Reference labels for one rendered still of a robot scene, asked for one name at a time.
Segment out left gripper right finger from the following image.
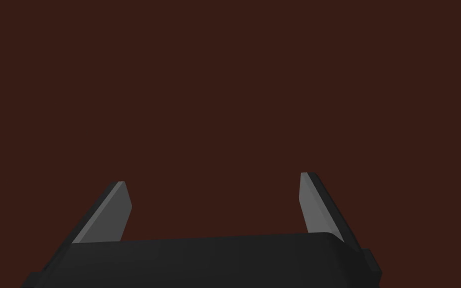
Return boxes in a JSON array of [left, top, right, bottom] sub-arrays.
[[298, 171, 363, 253]]

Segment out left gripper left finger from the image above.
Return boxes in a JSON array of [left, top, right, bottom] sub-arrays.
[[64, 180, 133, 248]]

